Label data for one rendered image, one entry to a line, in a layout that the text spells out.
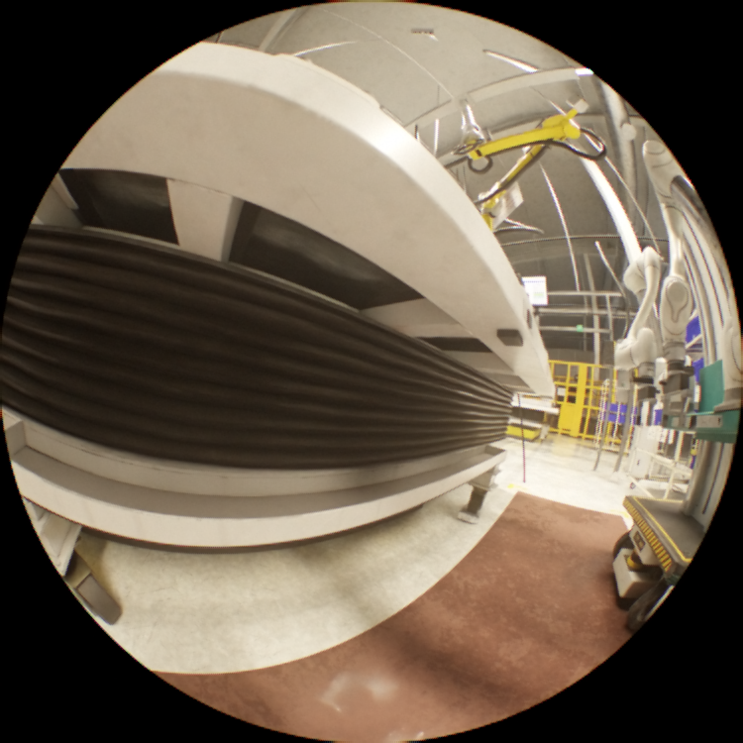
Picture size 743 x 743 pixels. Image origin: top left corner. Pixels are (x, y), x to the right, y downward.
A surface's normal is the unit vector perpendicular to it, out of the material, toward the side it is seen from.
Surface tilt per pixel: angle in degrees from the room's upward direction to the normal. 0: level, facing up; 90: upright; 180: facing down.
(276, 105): 180
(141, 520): 90
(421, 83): 175
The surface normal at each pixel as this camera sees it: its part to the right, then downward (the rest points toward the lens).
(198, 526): 0.64, 0.09
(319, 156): -0.20, 0.98
